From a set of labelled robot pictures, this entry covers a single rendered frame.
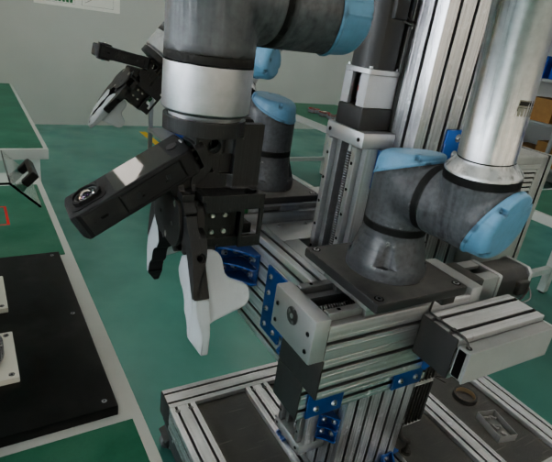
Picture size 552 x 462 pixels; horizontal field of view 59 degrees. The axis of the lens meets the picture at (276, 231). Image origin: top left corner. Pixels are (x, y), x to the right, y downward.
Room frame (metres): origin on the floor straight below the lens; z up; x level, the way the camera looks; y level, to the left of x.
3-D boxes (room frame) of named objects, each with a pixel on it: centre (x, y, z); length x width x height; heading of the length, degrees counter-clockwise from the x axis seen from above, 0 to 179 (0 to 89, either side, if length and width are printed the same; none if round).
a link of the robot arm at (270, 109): (1.27, 0.06, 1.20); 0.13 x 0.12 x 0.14; 64
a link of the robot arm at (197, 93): (0.42, 0.08, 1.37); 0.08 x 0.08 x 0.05
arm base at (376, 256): (0.85, -0.22, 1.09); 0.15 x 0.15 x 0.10
